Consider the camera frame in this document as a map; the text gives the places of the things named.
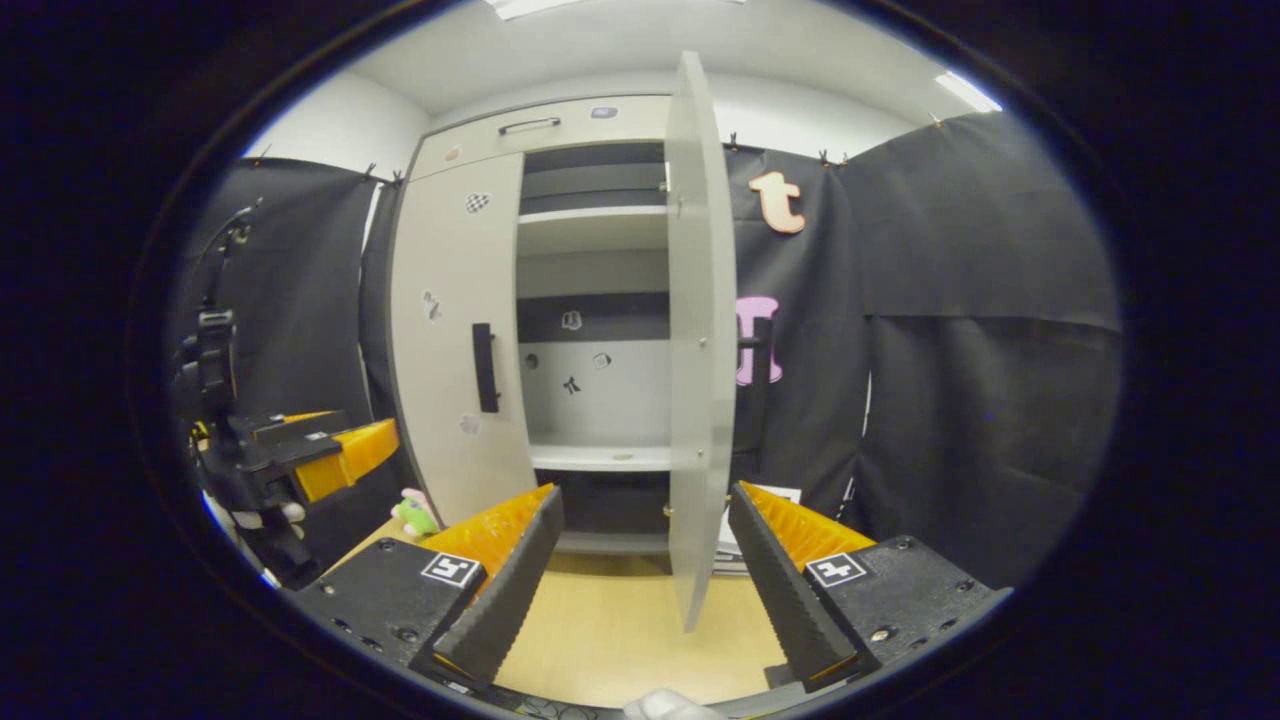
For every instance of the pink and green plush toy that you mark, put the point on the pink and green plush toy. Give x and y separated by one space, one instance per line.
413 518

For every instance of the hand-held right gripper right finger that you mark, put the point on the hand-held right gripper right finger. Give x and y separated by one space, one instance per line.
785 600

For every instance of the beige cabinet door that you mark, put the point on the beige cabinet door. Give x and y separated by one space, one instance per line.
700 400
440 380

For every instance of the white cabinet shelf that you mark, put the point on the white cabinet shelf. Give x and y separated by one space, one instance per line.
600 455
590 232

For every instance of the black backdrop cloth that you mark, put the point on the black backdrop cloth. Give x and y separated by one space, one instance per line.
980 250

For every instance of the small ceiling light panel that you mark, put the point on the small ceiling light panel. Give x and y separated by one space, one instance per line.
968 92

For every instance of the beige double-door shoe cabinet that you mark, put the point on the beige double-door shoe cabinet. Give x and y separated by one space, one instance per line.
620 135

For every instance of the stack of books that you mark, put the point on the stack of books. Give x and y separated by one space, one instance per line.
730 548

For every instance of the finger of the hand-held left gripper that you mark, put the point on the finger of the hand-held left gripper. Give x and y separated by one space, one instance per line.
350 455
305 425

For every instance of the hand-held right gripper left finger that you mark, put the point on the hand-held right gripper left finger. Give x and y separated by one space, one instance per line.
515 590

